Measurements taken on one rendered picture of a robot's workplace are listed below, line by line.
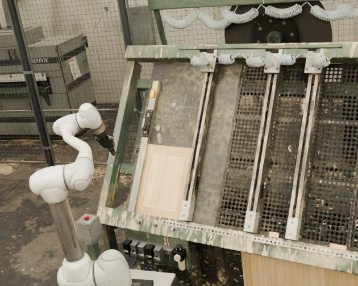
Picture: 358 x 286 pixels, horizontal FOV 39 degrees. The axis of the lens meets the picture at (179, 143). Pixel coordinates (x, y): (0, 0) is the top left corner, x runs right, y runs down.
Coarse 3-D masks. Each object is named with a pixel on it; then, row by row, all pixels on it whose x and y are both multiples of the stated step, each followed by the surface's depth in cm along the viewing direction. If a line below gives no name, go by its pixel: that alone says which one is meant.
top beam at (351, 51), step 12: (132, 48) 374; (144, 48) 369; (156, 48) 364; (168, 48) 359; (336, 48) 302; (348, 48) 298; (144, 60) 373; (156, 60) 368; (168, 60) 363; (180, 60) 358; (216, 60) 344; (240, 60) 336; (300, 60) 316; (336, 60) 305; (348, 60) 302
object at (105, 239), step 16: (240, 160) 449; (272, 160) 425; (288, 160) 421; (240, 208) 379; (336, 224) 345; (112, 240) 377; (320, 240) 308; (192, 256) 358; (208, 256) 358; (224, 256) 347; (240, 256) 344; (176, 272) 380; (192, 272) 364; (208, 272) 364; (224, 272) 349; (240, 272) 350
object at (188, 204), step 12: (204, 60) 333; (216, 72) 345; (204, 84) 342; (204, 96) 341; (204, 108) 338; (204, 120) 336; (204, 132) 337; (204, 144) 338; (192, 156) 334; (192, 168) 334; (192, 180) 330; (192, 192) 329; (192, 204) 330; (180, 216) 328; (192, 216) 331
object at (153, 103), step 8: (152, 88) 365; (160, 88) 367; (152, 104) 362; (152, 120) 361; (152, 128) 362; (144, 144) 358; (144, 152) 356; (144, 160) 356; (136, 168) 356; (136, 176) 355; (136, 184) 353; (136, 192) 352; (136, 200) 352; (128, 208) 352
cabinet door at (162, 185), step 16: (160, 160) 351; (176, 160) 346; (144, 176) 354; (160, 176) 348; (176, 176) 343; (144, 192) 351; (160, 192) 346; (176, 192) 340; (144, 208) 348; (160, 208) 343; (176, 208) 337
